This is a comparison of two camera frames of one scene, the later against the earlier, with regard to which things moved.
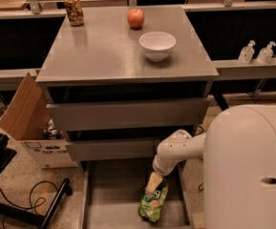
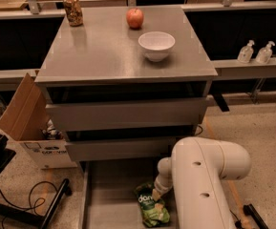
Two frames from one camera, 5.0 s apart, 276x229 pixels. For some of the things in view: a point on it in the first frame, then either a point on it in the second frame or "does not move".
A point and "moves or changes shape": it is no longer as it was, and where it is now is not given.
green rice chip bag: [152, 204] moves or changes shape
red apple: [136, 18] does not move
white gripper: [159, 169] to [161, 185]
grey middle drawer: [112, 149] does not move
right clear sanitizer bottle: [265, 54] does not move
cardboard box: [29, 120] does not move
